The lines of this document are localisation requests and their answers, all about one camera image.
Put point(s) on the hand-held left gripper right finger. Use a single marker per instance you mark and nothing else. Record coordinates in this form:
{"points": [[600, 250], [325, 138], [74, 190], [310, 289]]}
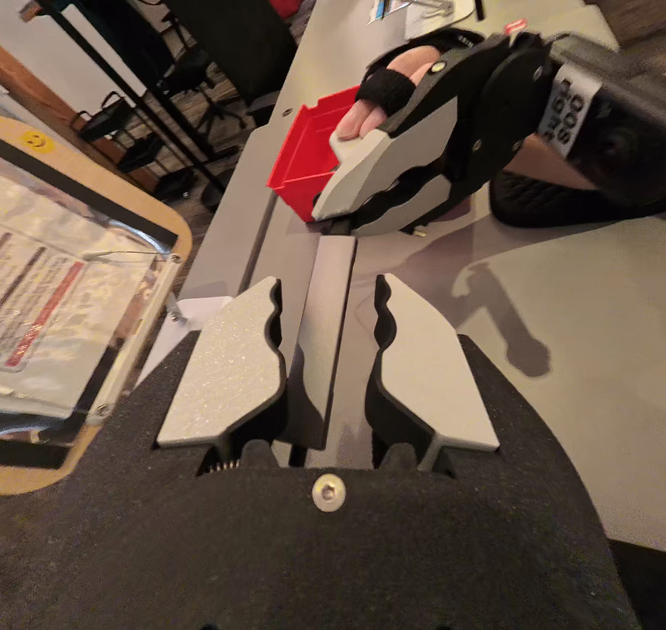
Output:
{"points": [[432, 375]]}

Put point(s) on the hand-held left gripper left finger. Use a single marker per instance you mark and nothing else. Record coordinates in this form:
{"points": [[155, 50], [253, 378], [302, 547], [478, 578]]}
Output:
{"points": [[229, 364]]}

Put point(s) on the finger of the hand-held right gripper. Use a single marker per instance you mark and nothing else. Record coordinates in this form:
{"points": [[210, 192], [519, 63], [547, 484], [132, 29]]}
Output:
{"points": [[385, 156], [411, 206]]}

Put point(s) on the red plastic bin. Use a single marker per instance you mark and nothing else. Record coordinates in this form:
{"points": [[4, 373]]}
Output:
{"points": [[307, 146]]}

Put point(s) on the grey usb hub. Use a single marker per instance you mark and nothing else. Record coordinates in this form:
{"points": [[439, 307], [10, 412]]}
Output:
{"points": [[325, 328]]}

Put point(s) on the person's right hand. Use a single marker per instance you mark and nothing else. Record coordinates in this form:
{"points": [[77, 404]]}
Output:
{"points": [[359, 120]]}

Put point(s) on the small red sticker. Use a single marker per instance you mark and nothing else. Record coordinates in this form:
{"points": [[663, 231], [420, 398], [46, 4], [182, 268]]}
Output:
{"points": [[516, 26]]}

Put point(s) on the black mesh pad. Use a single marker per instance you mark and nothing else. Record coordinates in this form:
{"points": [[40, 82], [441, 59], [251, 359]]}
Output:
{"points": [[546, 206]]}

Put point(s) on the wooden board with acrylic cover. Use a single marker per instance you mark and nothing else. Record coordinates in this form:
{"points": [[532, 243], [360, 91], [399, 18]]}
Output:
{"points": [[78, 297]]}

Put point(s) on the black office chair with armrests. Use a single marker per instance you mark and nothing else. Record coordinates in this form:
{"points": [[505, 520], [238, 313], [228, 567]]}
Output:
{"points": [[203, 89]]}

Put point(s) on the black chair backrest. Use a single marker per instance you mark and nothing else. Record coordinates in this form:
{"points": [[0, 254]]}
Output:
{"points": [[229, 31]]}

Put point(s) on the black utility cart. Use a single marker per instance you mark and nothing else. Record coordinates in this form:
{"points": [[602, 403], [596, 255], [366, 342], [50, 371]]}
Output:
{"points": [[104, 117]]}

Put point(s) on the black pole stand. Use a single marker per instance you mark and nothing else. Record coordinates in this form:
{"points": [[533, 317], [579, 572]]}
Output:
{"points": [[104, 63]]}

